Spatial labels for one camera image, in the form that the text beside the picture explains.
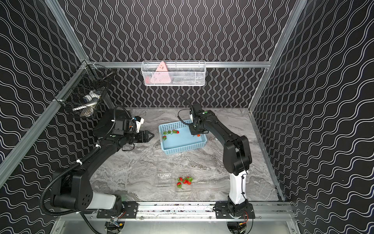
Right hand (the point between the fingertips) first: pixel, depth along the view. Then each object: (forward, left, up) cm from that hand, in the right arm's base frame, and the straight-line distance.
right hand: (195, 130), depth 93 cm
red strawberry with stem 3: (-29, +6, -11) cm, 31 cm away
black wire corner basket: (+17, +71, +17) cm, 75 cm away
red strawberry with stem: (-28, +3, -9) cm, 30 cm away
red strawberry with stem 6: (+3, -2, -10) cm, 11 cm away
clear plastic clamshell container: (-32, +6, -11) cm, 34 cm away
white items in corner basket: (+7, +62, +18) cm, 65 cm away
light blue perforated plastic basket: (+2, +12, -11) cm, 16 cm away
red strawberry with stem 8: (+6, +14, -10) cm, 18 cm away
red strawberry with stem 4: (-30, +3, -10) cm, 32 cm away
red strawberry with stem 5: (-31, +9, -10) cm, 34 cm away
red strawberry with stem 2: (-28, +9, -10) cm, 31 cm away
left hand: (-7, +27, +6) cm, 29 cm away
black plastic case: (+9, +65, -4) cm, 65 cm away
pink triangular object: (+24, +21, +25) cm, 40 cm away
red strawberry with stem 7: (+4, +20, -9) cm, 23 cm away
